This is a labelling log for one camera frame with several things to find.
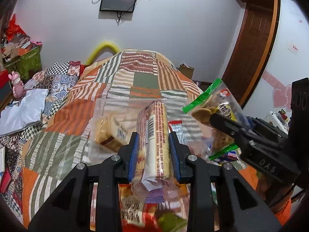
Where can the right hand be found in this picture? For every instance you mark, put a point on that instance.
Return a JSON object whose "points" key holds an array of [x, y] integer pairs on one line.
{"points": [[272, 191]]}

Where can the checkered patterned quilt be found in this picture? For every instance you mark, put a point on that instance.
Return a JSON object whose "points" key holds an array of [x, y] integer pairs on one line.
{"points": [[58, 80]]}

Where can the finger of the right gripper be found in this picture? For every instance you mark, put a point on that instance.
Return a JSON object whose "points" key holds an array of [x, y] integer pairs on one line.
{"points": [[239, 131]]}

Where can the small black wall monitor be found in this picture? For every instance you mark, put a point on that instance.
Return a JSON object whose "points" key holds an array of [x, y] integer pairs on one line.
{"points": [[123, 6]]}

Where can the patchwork striped bed blanket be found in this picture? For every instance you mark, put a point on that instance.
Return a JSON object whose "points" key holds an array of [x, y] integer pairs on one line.
{"points": [[115, 90]]}

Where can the red instant noodle packet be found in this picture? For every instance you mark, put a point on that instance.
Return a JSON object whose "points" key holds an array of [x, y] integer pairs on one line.
{"points": [[137, 215]]}

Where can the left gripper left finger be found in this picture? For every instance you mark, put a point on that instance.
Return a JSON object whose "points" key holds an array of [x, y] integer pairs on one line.
{"points": [[68, 208]]}

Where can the white sliding wardrobe door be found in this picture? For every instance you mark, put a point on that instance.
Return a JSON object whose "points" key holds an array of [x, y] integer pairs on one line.
{"points": [[287, 62]]}

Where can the blue snack packet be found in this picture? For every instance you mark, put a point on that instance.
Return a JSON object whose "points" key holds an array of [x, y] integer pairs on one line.
{"points": [[229, 156]]}

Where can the brown wooden door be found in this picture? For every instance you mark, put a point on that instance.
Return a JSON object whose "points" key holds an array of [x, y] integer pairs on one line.
{"points": [[251, 49]]}

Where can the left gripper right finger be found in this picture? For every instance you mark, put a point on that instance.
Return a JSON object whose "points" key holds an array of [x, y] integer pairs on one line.
{"points": [[219, 191]]}

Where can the green storage box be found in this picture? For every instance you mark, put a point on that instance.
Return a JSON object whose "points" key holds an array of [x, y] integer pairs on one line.
{"points": [[26, 65]]}

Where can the yellow fuzzy arch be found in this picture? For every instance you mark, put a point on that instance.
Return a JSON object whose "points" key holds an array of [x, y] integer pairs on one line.
{"points": [[105, 46]]}

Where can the red plastic bag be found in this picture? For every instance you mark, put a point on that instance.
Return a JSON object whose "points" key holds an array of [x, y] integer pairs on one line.
{"points": [[13, 29]]}

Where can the green zip bag of snacks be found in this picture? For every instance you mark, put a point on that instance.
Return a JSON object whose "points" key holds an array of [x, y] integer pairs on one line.
{"points": [[217, 108]]}

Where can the green jelly cup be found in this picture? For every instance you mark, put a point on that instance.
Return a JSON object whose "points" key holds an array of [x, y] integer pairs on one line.
{"points": [[171, 222]]}

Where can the rice cracker packet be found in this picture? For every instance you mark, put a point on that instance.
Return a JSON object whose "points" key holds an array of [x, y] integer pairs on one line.
{"points": [[153, 172]]}

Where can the clear plastic storage bin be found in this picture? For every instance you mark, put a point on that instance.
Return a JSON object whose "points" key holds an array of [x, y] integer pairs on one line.
{"points": [[125, 111]]}

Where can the pink plush toy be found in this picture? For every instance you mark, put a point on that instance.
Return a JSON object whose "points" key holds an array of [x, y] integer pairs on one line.
{"points": [[17, 85]]}

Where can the red gift box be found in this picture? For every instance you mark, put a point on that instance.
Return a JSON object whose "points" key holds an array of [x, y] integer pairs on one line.
{"points": [[4, 79]]}

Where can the white plastic bag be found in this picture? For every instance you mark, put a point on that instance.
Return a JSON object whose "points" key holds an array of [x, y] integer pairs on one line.
{"points": [[25, 113]]}

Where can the small cardboard box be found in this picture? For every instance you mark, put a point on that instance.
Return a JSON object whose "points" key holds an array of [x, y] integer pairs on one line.
{"points": [[186, 70]]}

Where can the wrapped cake slice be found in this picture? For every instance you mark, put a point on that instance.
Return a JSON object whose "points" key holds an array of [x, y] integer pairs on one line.
{"points": [[110, 133]]}

